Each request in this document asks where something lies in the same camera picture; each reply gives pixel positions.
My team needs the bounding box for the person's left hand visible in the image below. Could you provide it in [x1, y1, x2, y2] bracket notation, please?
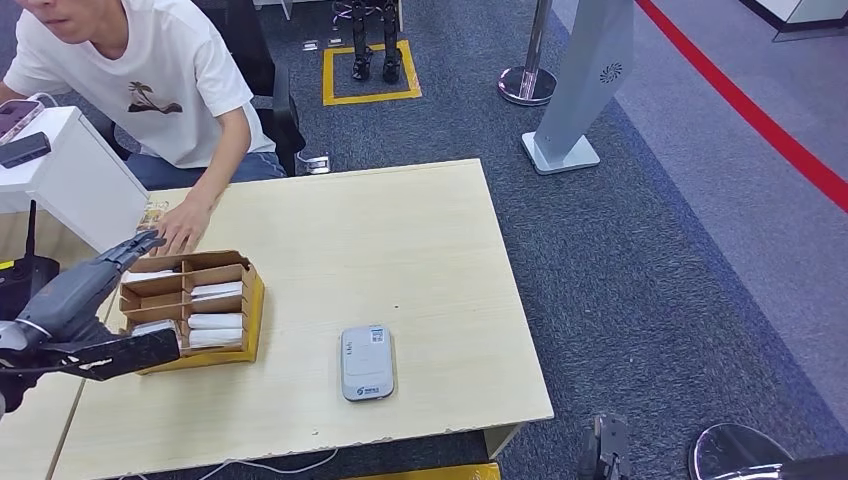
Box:
[153, 197, 215, 258]

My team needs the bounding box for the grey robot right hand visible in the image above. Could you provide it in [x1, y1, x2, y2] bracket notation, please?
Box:
[579, 413, 632, 480]

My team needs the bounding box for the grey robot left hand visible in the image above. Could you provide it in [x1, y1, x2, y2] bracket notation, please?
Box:
[14, 229, 167, 346]

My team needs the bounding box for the cardboard card organizer box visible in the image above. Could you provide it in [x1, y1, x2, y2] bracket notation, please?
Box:
[119, 249, 266, 376]

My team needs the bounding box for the white key card stack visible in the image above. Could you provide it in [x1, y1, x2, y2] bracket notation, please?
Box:
[124, 270, 179, 286]
[188, 312, 244, 333]
[189, 329, 244, 350]
[190, 281, 244, 303]

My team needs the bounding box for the person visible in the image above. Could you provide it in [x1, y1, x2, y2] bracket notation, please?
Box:
[0, 0, 286, 258]

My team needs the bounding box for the grey card reader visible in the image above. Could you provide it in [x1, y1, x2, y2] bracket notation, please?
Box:
[339, 324, 396, 403]

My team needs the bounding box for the black router with antenna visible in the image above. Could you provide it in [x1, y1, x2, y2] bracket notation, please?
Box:
[0, 200, 61, 321]

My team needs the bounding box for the white desk partition box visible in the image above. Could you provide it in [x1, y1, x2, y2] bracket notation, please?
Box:
[0, 105, 148, 256]

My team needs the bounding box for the round chrome stanchion base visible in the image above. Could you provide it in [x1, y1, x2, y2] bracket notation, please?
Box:
[687, 423, 795, 480]

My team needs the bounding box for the light wooden desk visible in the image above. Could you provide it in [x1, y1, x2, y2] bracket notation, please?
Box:
[0, 211, 127, 480]
[51, 158, 555, 480]

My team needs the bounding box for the black office chair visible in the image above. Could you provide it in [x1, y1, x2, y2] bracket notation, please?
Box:
[104, 0, 308, 179]

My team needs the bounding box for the small black device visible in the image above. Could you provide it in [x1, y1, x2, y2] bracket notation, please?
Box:
[0, 131, 53, 170]

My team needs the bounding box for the yellow floor tape strip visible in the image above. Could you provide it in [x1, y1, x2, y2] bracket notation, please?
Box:
[347, 463, 503, 480]

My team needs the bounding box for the smartphone in pale case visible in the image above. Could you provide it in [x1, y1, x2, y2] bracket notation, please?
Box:
[0, 99, 45, 147]

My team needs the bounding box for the yellow square floor tape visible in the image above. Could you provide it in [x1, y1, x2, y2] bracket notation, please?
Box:
[321, 39, 423, 107]

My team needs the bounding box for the white table leg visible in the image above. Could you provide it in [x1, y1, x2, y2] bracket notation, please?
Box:
[252, 0, 295, 21]

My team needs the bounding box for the small black humanoid robot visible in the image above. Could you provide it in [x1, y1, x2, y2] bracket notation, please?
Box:
[329, 0, 404, 84]

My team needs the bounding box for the red floor tape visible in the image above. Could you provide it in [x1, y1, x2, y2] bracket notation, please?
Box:
[634, 0, 848, 215]

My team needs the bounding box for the grey standing kiosk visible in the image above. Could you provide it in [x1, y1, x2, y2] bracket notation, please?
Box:
[520, 0, 635, 176]

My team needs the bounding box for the white counter base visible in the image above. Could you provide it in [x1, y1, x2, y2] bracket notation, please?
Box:
[737, 0, 848, 44]

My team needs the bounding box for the thin white floor cable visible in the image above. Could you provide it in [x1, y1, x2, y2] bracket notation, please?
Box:
[122, 450, 340, 480]

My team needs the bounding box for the chrome stanchion post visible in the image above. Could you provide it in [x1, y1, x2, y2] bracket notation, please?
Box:
[496, 0, 558, 107]

